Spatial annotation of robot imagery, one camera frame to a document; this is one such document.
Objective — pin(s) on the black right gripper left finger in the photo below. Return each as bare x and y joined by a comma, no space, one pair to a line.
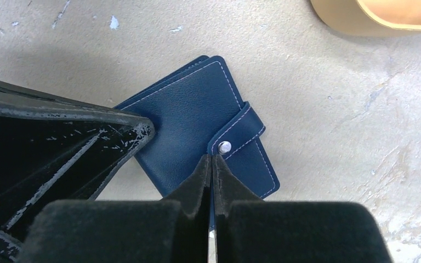
173,229

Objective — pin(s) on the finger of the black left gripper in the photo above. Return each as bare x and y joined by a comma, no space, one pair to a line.
54,148

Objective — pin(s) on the tan oval plastic tray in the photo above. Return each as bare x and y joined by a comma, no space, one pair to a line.
381,18

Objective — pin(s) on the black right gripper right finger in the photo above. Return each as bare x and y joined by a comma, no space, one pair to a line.
249,229

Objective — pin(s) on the blue leather card holder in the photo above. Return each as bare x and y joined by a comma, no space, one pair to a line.
198,110

